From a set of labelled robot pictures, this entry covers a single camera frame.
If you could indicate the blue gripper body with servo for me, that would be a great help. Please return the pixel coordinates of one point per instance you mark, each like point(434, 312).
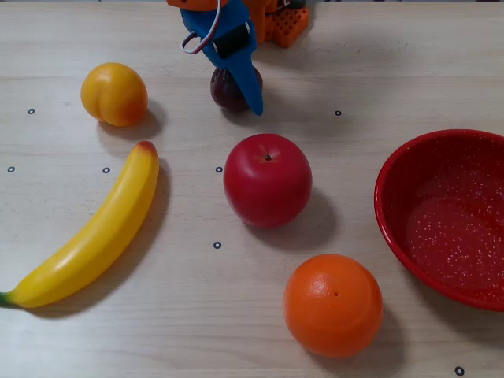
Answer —
point(232, 44)

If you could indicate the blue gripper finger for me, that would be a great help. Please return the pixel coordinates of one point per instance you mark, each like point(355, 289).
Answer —
point(248, 82)

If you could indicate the dark purple plum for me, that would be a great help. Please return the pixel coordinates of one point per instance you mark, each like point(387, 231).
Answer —
point(224, 94)

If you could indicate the orange robot base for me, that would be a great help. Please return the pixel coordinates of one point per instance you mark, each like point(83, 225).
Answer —
point(291, 27)

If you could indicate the red speckled bowl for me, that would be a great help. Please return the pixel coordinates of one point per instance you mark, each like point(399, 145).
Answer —
point(433, 236)

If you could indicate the red apple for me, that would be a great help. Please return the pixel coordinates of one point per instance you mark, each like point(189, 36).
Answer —
point(267, 185)

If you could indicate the yellow peach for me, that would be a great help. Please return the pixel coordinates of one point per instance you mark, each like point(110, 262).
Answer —
point(114, 94)

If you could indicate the yellow banana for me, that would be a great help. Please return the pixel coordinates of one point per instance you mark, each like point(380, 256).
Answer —
point(98, 236)

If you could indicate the orange fruit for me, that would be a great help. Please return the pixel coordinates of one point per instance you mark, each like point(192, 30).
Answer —
point(332, 311)

